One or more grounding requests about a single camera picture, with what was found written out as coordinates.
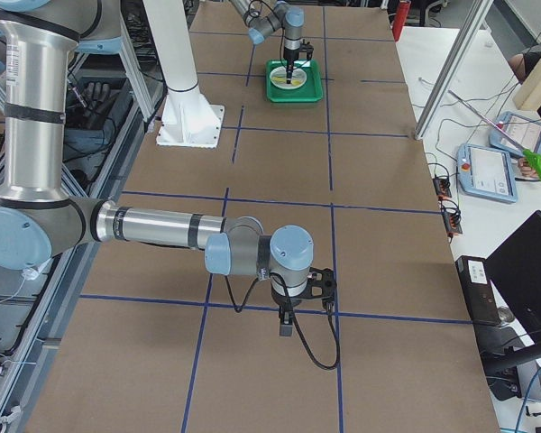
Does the black monitor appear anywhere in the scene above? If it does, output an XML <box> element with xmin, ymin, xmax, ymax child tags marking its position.
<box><xmin>486</xmin><ymin>210</ymin><xmax>541</xmax><ymax>342</ymax></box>

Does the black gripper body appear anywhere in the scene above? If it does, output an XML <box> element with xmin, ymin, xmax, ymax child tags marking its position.
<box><xmin>270</xmin><ymin>272</ymin><xmax>307</xmax><ymax>311</ymax></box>
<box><xmin>282</xmin><ymin>44</ymin><xmax>300</xmax><ymax>69</ymax></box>

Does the black computer box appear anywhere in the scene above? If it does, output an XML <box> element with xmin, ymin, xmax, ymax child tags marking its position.
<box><xmin>455</xmin><ymin>255</ymin><xmax>500</xmax><ymax>327</ymax></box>

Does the green handled reacher tool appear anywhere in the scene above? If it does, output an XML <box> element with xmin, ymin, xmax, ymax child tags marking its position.
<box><xmin>447</xmin><ymin>88</ymin><xmax>541</xmax><ymax>184</ymax></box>

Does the near blue teach pendant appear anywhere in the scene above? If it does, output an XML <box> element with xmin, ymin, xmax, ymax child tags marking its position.
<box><xmin>456</xmin><ymin>143</ymin><xmax>518</xmax><ymax>203</ymax></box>

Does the far orange black connector box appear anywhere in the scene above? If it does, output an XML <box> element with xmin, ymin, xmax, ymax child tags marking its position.
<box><xmin>428</xmin><ymin>162</ymin><xmax>452</xmax><ymax>199</ymax></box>

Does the person hand holding reacher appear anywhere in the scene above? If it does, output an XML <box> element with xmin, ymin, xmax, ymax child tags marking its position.
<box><xmin>518</xmin><ymin>158</ymin><xmax>539</xmax><ymax>180</ymax></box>

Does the yellow plastic spoon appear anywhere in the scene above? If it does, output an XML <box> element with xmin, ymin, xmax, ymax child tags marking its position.
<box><xmin>271</xmin><ymin>77</ymin><xmax>303</xmax><ymax>86</ymax></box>

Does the blue teach pendant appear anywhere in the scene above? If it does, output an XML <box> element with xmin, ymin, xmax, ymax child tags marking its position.
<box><xmin>456</xmin><ymin>143</ymin><xmax>518</xmax><ymax>203</ymax></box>
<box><xmin>489</xmin><ymin>111</ymin><xmax>541</xmax><ymax>159</ymax></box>

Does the red cylinder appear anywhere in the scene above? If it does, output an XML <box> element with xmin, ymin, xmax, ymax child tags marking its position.
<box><xmin>391</xmin><ymin>0</ymin><xmax>411</xmax><ymax>41</ymax></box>

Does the aluminium side frame rail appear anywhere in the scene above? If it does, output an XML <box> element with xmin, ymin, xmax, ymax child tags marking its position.
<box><xmin>0</xmin><ymin>80</ymin><xmax>163</xmax><ymax>433</ymax></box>

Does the white round plate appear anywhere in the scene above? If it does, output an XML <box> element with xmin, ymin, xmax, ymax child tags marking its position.
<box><xmin>269</xmin><ymin>66</ymin><xmax>307</xmax><ymax>90</ymax></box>

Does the aluminium frame post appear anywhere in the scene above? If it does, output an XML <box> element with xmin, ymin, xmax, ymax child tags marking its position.
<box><xmin>414</xmin><ymin>0</ymin><xmax>494</xmax><ymax>140</ymax></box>

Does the near orange black connector box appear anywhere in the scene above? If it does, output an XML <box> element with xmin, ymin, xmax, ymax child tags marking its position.
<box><xmin>439</xmin><ymin>198</ymin><xmax>463</xmax><ymax>242</ymax></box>

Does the far blue teach pendant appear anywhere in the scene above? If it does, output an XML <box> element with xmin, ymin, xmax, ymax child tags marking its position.
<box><xmin>489</xmin><ymin>111</ymin><xmax>541</xmax><ymax>159</ymax></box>

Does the orange black connector box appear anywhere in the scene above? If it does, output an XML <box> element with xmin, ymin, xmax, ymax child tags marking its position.
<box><xmin>428</xmin><ymin>162</ymin><xmax>452</xmax><ymax>199</ymax></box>
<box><xmin>439</xmin><ymin>198</ymin><xmax>463</xmax><ymax>242</ymax></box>

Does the green plastic tray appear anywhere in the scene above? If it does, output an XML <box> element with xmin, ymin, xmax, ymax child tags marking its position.
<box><xmin>266</xmin><ymin>60</ymin><xmax>323</xmax><ymax>104</ymax></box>

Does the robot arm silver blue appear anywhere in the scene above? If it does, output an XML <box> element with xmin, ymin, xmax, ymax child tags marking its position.
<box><xmin>230</xmin><ymin>0</ymin><xmax>305</xmax><ymax>84</ymax></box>
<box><xmin>0</xmin><ymin>1</ymin><xmax>316</xmax><ymax>335</ymax></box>

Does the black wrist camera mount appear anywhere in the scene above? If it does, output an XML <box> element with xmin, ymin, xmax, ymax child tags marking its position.
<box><xmin>307</xmin><ymin>267</ymin><xmax>337</xmax><ymax>314</ymax></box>
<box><xmin>299</xmin><ymin>39</ymin><xmax>314</xmax><ymax>61</ymax></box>

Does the white column pedestal base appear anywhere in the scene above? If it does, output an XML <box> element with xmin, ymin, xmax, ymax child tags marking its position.
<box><xmin>143</xmin><ymin>0</ymin><xmax>225</xmax><ymax>149</ymax></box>

